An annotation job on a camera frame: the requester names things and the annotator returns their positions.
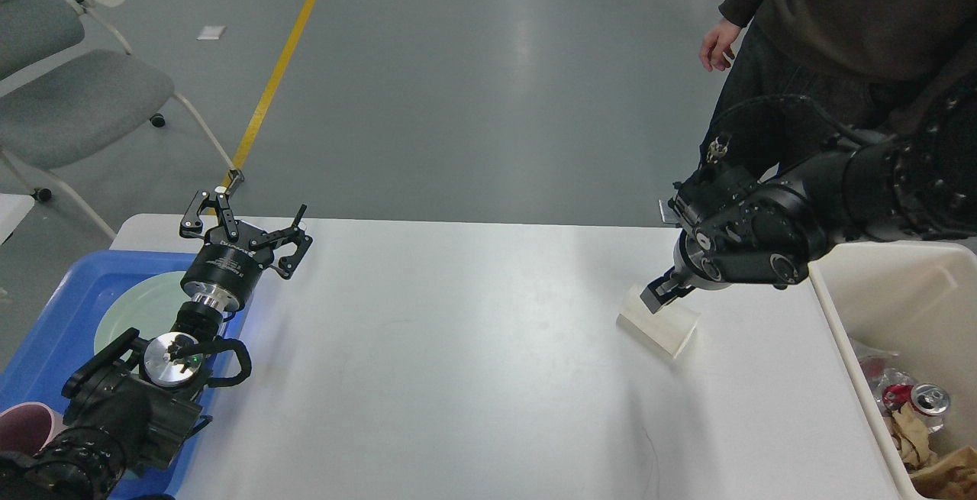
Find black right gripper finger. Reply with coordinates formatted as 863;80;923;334
640;269;695;315

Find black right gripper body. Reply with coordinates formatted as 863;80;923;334
671;237;730;291

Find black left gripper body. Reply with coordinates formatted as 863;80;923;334
181;241;268;311

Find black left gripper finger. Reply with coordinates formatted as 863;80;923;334
248;205;314;280
180;189;243;245

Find light green plate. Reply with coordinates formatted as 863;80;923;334
93;271;237;354

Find crushed red can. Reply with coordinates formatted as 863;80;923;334
882;382;952;417

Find brown paper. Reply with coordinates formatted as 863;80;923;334
883;403;939;473

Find brown paper bag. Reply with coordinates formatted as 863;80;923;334
910;447;976;499

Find aluminium foil tray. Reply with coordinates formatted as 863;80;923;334
849;337;917;416

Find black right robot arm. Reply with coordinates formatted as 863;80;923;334
640;73;975;313

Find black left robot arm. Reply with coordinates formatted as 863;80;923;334
2;188;313;499

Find person's right hand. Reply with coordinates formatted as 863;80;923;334
699;18;743;72

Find grey floor plate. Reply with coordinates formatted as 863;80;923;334
659;200;681;227

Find blue plastic tray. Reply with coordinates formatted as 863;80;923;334
2;250;215;499

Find grey chair left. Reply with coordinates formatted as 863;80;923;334
1;0;212;237

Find beige plastic bin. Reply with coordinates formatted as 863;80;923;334
809;241;976;499

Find person in dark sweater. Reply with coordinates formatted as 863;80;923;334
713;0;976;134

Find pink mug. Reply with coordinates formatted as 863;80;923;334
1;402;66;456

